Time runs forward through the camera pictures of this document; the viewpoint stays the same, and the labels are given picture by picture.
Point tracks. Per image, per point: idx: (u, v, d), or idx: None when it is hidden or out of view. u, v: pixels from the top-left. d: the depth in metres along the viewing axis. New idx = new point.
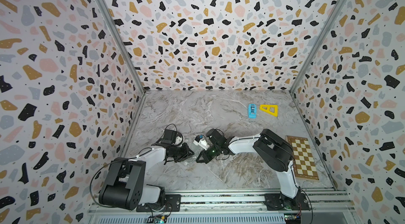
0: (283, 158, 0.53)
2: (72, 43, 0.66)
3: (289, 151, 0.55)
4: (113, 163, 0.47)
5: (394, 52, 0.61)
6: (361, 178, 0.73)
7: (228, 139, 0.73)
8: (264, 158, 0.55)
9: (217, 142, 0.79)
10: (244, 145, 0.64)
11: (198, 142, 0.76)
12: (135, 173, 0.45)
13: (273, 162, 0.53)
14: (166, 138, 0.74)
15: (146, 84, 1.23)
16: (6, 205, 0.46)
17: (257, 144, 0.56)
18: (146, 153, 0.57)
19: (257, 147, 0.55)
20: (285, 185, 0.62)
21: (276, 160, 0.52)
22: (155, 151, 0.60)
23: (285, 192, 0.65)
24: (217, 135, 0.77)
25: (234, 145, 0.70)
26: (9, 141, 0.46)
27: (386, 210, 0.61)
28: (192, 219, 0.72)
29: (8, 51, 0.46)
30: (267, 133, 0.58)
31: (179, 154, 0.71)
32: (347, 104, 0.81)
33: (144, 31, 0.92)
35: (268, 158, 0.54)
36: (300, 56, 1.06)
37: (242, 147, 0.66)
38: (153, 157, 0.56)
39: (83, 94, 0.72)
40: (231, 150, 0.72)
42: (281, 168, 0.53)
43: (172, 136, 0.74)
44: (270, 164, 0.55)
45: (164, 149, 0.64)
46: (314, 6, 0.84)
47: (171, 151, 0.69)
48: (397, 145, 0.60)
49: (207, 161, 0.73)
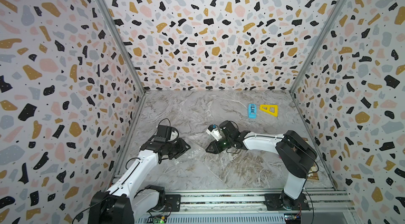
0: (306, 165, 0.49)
2: (72, 43, 0.66)
3: (312, 156, 0.51)
4: (92, 207, 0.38)
5: (394, 52, 0.61)
6: (361, 178, 0.73)
7: (243, 133, 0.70)
8: (286, 162, 0.52)
9: (230, 135, 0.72)
10: (263, 143, 0.59)
11: (211, 132, 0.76)
12: (119, 212, 0.39)
13: (295, 166, 0.49)
14: (160, 136, 0.66)
15: (146, 84, 1.23)
16: (6, 205, 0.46)
17: (280, 146, 0.51)
18: (133, 169, 0.50)
19: (280, 148, 0.50)
20: (291, 187, 0.62)
21: (298, 166, 0.48)
22: (144, 163, 0.52)
23: (286, 191, 0.66)
24: (230, 127, 0.73)
25: (250, 140, 0.65)
26: (9, 141, 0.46)
27: (386, 210, 0.61)
28: (192, 219, 0.72)
29: (8, 51, 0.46)
30: (292, 135, 0.53)
31: (174, 151, 0.73)
32: (347, 104, 0.81)
33: (144, 31, 0.92)
35: (290, 162, 0.50)
36: (300, 56, 1.06)
37: (260, 144, 0.61)
38: (143, 172, 0.50)
39: (83, 94, 0.72)
40: (245, 145, 0.68)
42: (300, 175, 0.50)
43: (166, 134, 0.67)
44: (290, 168, 0.52)
45: (156, 154, 0.57)
46: (314, 6, 0.84)
47: (164, 149, 0.61)
48: (397, 145, 0.60)
49: (217, 153, 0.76)
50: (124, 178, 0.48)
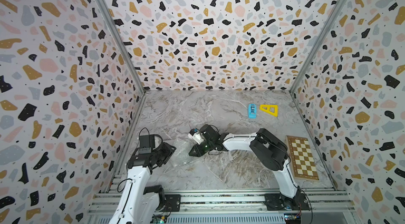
0: (278, 157, 0.54)
2: (72, 43, 0.66)
3: (283, 149, 0.56)
4: None
5: (394, 52, 0.61)
6: (361, 178, 0.73)
7: (222, 136, 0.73)
8: (261, 157, 0.56)
9: (210, 138, 0.78)
10: (240, 143, 0.64)
11: (193, 135, 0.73)
12: None
13: (269, 161, 0.54)
14: (144, 147, 0.62)
15: (146, 84, 1.23)
16: (6, 205, 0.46)
17: (253, 144, 0.56)
18: (127, 193, 0.47)
19: (253, 146, 0.55)
20: (283, 185, 0.63)
21: (271, 159, 0.53)
22: (137, 183, 0.50)
23: (284, 192, 0.65)
24: (211, 130, 0.76)
25: (229, 142, 0.69)
26: (9, 141, 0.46)
27: (386, 210, 0.61)
28: (192, 219, 0.72)
29: (8, 51, 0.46)
30: (263, 132, 0.58)
31: (162, 156, 0.70)
32: (347, 104, 0.81)
33: (144, 31, 0.92)
35: (264, 157, 0.54)
36: (300, 56, 1.06)
37: (237, 144, 0.65)
38: (139, 191, 0.48)
39: (83, 94, 0.72)
40: (225, 147, 0.72)
42: (276, 167, 0.54)
43: (151, 142, 0.65)
44: (266, 163, 0.56)
45: (147, 168, 0.54)
46: (314, 6, 0.84)
47: (153, 159, 0.59)
48: (397, 145, 0.60)
49: (200, 155, 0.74)
50: (122, 206, 0.44)
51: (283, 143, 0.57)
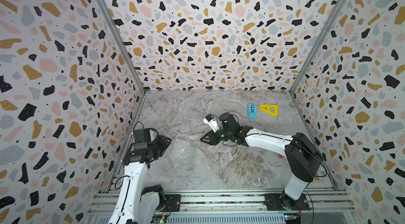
0: (313, 169, 0.48)
2: (72, 43, 0.66)
3: (319, 160, 0.50)
4: None
5: (394, 52, 0.61)
6: (361, 178, 0.73)
7: (244, 129, 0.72)
8: (292, 165, 0.50)
9: (230, 128, 0.72)
10: (268, 142, 0.57)
11: (208, 122, 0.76)
12: None
13: (301, 170, 0.48)
14: (139, 142, 0.60)
15: (146, 84, 1.23)
16: (6, 205, 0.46)
17: (289, 149, 0.49)
18: (126, 191, 0.46)
19: (289, 152, 0.48)
20: (293, 187, 0.61)
21: (306, 170, 0.47)
22: (135, 179, 0.49)
23: (288, 192, 0.65)
24: (232, 121, 0.68)
25: (254, 138, 0.62)
26: (9, 141, 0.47)
27: (386, 210, 0.61)
28: (192, 219, 0.72)
29: (8, 51, 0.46)
30: (301, 138, 0.51)
31: (158, 148, 0.69)
32: (347, 104, 0.81)
33: (144, 31, 0.92)
35: (298, 165, 0.48)
36: (300, 56, 1.06)
37: (263, 143, 0.59)
38: (138, 187, 0.47)
39: (83, 94, 0.72)
40: (247, 142, 0.65)
42: (307, 179, 0.49)
43: (146, 137, 0.63)
44: (297, 172, 0.50)
45: (144, 163, 0.53)
46: (314, 6, 0.84)
47: (150, 153, 0.58)
48: (397, 145, 0.60)
49: (212, 144, 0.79)
50: (121, 204, 0.43)
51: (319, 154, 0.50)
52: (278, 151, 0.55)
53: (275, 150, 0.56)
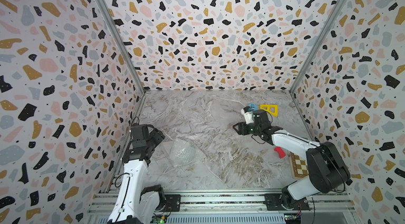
0: (333, 181, 0.45)
2: (72, 43, 0.66)
3: (345, 176, 0.46)
4: None
5: (394, 52, 0.61)
6: (361, 178, 0.73)
7: (273, 127, 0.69)
8: (311, 168, 0.48)
9: (260, 124, 0.74)
10: (291, 143, 0.57)
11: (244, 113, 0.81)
12: None
13: (319, 176, 0.46)
14: (138, 140, 0.60)
15: (146, 84, 1.23)
16: (6, 205, 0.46)
17: (311, 152, 0.49)
18: (126, 187, 0.46)
19: (311, 154, 0.48)
20: (299, 187, 0.61)
21: (323, 178, 0.45)
22: (134, 177, 0.49)
23: (290, 188, 0.66)
24: (263, 117, 0.70)
25: (279, 137, 0.63)
26: (9, 141, 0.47)
27: (386, 210, 0.61)
28: (192, 219, 0.72)
29: (8, 51, 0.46)
30: (329, 148, 0.48)
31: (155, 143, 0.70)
32: (347, 104, 0.81)
33: (144, 31, 0.92)
35: (316, 170, 0.46)
36: (300, 56, 1.06)
37: (288, 144, 0.59)
38: (137, 184, 0.47)
39: (83, 94, 0.72)
40: (272, 140, 0.66)
42: (322, 187, 0.46)
43: (145, 134, 0.62)
44: (313, 177, 0.48)
45: (144, 161, 0.54)
46: (314, 6, 0.84)
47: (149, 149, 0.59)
48: (397, 145, 0.60)
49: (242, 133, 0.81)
50: (121, 201, 0.43)
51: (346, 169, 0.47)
52: (301, 155, 0.54)
53: (299, 155, 0.55)
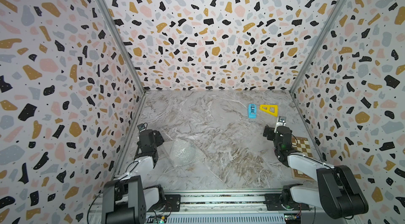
0: (344, 206, 0.42)
2: (72, 43, 0.66)
3: (362, 205, 0.42)
4: (106, 193, 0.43)
5: (394, 52, 0.61)
6: (361, 178, 0.73)
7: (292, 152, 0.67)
8: (321, 188, 0.46)
9: (280, 143, 0.72)
10: (307, 165, 0.56)
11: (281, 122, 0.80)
12: (134, 187, 0.43)
13: (329, 199, 0.44)
14: (146, 145, 0.68)
15: (146, 84, 1.23)
16: (6, 205, 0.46)
17: (322, 172, 0.47)
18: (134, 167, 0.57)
19: (321, 174, 0.46)
20: (304, 193, 0.59)
21: (333, 201, 0.43)
22: (142, 162, 0.58)
23: (293, 190, 0.65)
24: (287, 139, 0.68)
25: (295, 158, 0.63)
26: (9, 141, 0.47)
27: (386, 210, 0.61)
28: (192, 219, 0.72)
29: (8, 51, 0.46)
30: (344, 171, 0.47)
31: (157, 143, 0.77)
32: (347, 104, 0.81)
33: (144, 31, 0.92)
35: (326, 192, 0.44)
36: (300, 56, 1.06)
37: (304, 165, 0.58)
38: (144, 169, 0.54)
39: (83, 94, 0.72)
40: (287, 161, 0.67)
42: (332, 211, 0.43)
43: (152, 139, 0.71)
44: (324, 198, 0.46)
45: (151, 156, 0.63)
46: (314, 6, 0.84)
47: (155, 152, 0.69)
48: (397, 145, 0.60)
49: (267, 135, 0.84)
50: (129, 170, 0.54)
51: (364, 198, 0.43)
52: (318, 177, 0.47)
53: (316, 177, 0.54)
